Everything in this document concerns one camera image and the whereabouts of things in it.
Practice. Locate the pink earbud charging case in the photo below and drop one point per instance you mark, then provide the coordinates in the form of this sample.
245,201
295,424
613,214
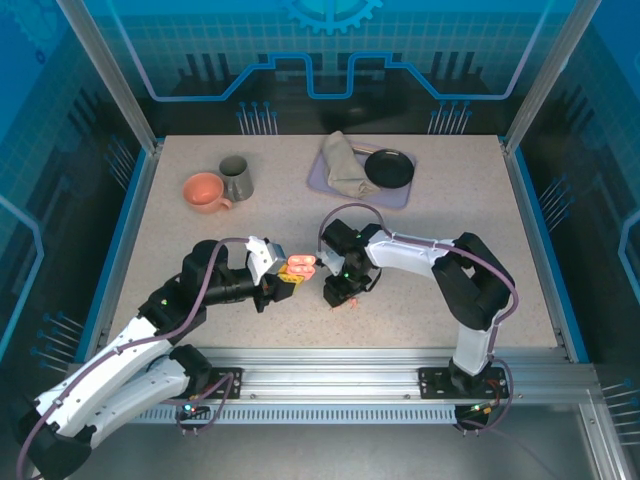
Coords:
300,265

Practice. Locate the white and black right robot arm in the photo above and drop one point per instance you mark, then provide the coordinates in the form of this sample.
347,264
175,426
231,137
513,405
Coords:
415,255

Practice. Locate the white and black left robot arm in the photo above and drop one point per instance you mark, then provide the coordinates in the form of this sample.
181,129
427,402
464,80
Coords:
110,370

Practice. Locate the orange ceramic mug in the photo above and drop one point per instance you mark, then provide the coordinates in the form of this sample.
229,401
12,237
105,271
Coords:
202,190

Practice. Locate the grey mug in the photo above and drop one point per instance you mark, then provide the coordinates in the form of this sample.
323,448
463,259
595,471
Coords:
240,187

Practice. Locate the lavender plastic tray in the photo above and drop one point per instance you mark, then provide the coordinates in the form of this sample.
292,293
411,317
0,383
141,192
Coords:
395,197

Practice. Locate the beige folded cloth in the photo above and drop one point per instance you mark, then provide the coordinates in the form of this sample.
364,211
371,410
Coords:
342,165

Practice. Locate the black round plate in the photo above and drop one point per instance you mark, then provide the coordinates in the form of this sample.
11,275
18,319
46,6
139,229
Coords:
390,169

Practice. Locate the small lit circuit board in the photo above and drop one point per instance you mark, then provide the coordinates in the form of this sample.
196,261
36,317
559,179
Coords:
190,408
480,408

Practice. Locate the aluminium table side rail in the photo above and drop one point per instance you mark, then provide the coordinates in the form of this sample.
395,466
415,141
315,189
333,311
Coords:
542,250
124,250

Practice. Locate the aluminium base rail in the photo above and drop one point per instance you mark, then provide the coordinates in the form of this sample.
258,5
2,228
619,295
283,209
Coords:
325,375

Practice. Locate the aluminium frame post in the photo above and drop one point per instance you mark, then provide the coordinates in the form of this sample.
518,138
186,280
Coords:
547,75
118,85

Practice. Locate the aluminium frame bar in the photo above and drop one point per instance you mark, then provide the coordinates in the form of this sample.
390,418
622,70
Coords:
597,440

